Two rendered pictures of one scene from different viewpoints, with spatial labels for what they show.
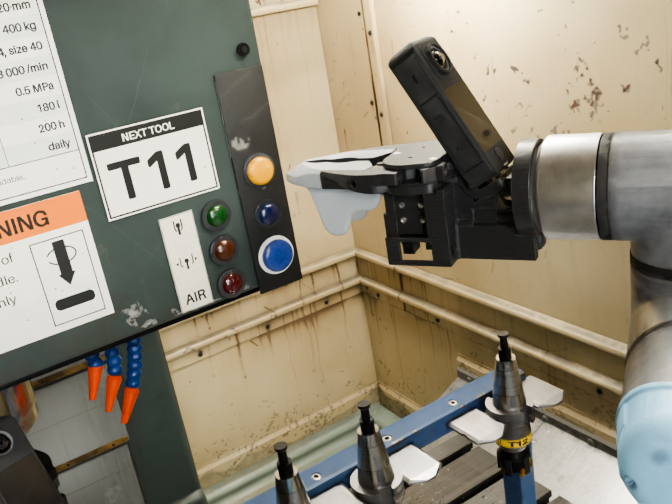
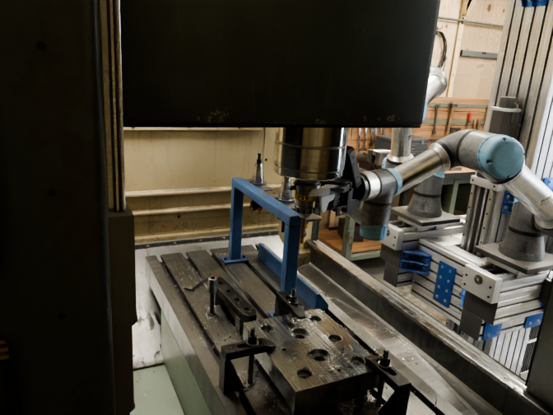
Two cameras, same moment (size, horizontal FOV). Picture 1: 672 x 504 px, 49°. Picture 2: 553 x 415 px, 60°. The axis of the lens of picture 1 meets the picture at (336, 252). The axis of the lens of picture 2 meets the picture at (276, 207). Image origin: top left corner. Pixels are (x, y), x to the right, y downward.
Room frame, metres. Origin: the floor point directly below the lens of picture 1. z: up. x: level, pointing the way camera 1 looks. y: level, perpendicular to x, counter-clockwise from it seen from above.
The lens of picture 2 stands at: (0.69, 1.47, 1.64)
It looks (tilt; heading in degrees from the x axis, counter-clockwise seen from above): 17 degrees down; 273
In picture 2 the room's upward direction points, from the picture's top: 4 degrees clockwise
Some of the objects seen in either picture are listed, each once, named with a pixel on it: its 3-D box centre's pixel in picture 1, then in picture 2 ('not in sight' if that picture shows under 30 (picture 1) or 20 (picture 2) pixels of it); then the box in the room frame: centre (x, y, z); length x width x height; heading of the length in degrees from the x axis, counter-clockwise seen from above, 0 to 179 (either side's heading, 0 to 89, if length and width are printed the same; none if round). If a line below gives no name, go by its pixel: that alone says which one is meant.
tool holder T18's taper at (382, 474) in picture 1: (372, 453); (285, 188); (0.74, 0.00, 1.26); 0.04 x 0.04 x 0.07
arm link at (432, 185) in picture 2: not in sight; (428, 176); (0.13, -0.62, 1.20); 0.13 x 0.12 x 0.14; 153
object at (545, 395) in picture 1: (538, 393); not in sight; (0.87, -0.24, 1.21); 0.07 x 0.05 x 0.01; 30
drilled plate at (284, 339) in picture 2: not in sight; (309, 352); (0.64, 0.45, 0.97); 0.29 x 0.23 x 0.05; 120
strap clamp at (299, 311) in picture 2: not in sight; (290, 312); (0.69, 0.28, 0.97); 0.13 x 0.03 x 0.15; 120
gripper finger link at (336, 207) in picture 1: (331, 200); not in sight; (0.58, 0.00, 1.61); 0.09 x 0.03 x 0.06; 60
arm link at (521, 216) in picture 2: not in sight; (532, 210); (-0.13, -0.18, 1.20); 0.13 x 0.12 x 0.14; 113
